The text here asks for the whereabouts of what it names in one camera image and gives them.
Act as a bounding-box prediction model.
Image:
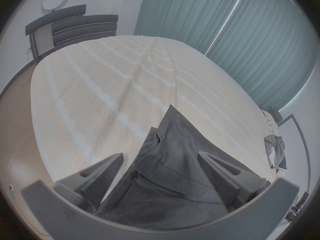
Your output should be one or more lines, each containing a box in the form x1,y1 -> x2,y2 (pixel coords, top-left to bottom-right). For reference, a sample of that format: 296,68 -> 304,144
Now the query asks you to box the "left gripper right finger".
197,151 -> 272,212

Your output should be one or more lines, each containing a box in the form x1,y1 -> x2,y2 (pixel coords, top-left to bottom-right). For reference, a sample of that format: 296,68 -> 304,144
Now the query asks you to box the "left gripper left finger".
55,153 -> 124,209

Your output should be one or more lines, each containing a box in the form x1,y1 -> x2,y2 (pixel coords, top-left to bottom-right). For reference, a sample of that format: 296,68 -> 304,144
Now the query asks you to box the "black T-shirt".
94,104 -> 273,229

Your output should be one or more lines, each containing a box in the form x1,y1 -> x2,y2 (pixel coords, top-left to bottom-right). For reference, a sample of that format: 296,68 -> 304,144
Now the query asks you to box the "pile of clothes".
264,134 -> 288,171

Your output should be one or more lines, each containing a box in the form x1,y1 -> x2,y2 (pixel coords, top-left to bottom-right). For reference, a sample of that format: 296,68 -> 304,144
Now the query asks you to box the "bed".
30,35 -> 309,194

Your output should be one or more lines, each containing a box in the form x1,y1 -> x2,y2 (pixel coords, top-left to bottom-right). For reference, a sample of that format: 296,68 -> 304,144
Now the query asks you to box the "white printed pillow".
260,109 -> 280,136

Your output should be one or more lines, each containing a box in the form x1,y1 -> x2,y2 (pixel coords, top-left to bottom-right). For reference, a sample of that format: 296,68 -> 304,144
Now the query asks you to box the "grey bedside table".
259,105 -> 282,121

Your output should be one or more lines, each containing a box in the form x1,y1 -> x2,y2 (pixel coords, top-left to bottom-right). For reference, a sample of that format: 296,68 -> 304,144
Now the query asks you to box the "blue-green curtain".
134,0 -> 248,56
205,0 -> 315,112

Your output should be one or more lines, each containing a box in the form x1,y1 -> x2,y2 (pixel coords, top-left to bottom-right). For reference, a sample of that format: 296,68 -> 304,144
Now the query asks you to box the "black chest of drawers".
51,14 -> 118,46

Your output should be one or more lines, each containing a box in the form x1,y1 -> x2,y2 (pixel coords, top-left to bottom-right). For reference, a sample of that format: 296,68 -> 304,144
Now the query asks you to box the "black dressing table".
25,4 -> 88,62

